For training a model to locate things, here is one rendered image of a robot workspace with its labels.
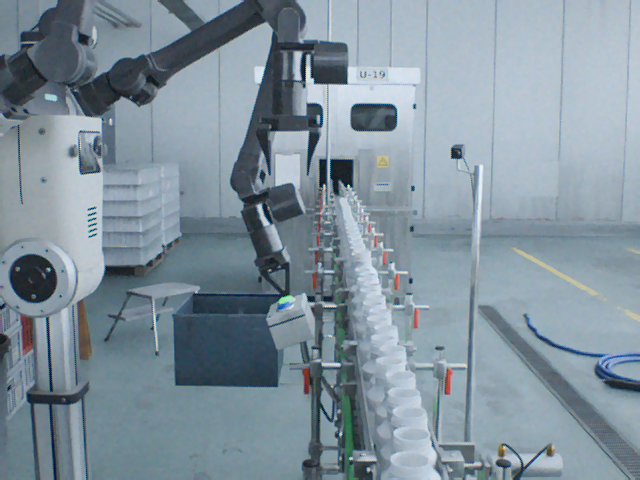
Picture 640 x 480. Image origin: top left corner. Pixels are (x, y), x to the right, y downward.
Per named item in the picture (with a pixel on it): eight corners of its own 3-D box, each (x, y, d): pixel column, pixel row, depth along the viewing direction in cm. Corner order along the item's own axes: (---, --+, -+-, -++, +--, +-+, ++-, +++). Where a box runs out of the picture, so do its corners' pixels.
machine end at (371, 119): (414, 311, 641) (420, 67, 614) (255, 309, 642) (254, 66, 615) (397, 278, 799) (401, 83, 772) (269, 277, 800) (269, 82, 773)
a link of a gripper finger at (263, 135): (298, 176, 120) (299, 118, 119) (255, 176, 120) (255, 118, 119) (300, 175, 127) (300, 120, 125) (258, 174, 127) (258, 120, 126)
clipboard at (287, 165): (301, 189, 629) (301, 151, 625) (274, 189, 629) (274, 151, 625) (301, 189, 632) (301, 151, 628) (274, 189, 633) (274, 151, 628)
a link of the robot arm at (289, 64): (273, 49, 123) (271, 44, 118) (313, 49, 123) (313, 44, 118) (273, 90, 124) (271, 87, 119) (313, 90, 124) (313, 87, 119)
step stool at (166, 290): (152, 328, 572) (150, 276, 566) (206, 342, 535) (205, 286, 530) (103, 340, 535) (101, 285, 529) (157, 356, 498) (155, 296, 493)
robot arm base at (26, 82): (25, 120, 127) (-9, 62, 125) (63, 97, 126) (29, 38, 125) (4, 119, 118) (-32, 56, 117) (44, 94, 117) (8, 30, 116)
